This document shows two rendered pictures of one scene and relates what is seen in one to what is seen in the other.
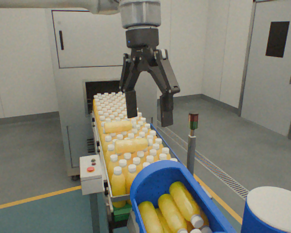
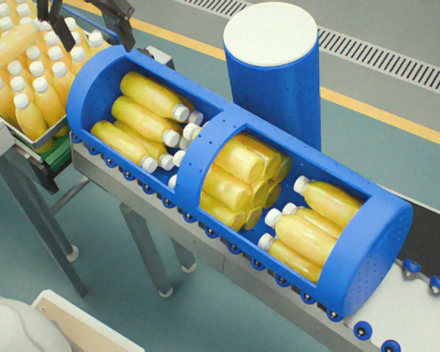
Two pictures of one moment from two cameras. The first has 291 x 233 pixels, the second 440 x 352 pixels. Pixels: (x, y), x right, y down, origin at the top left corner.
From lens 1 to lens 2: 0.80 m
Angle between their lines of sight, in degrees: 38
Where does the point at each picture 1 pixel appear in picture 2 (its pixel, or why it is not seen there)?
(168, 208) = (134, 115)
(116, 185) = (31, 122)
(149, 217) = (116, 140)
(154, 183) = (95, 92)
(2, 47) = not seen: outside the picture
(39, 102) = not seen: outside the picture
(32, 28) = not seen: outside the picture
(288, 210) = (279, 34)
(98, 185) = (6, 138)
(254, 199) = (235, 39)
